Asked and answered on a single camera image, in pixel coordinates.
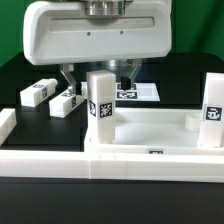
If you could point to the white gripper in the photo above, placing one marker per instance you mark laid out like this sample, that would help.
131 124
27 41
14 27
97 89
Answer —
96 30

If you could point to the white desk top tray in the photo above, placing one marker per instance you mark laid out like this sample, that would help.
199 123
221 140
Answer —
154 131

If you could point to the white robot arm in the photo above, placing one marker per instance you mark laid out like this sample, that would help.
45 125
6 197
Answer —
78 31

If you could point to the tag marker base plate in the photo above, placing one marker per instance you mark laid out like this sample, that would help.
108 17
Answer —
140 92

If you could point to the white U-shaped fence frame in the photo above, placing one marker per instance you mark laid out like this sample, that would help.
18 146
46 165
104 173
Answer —
118 166

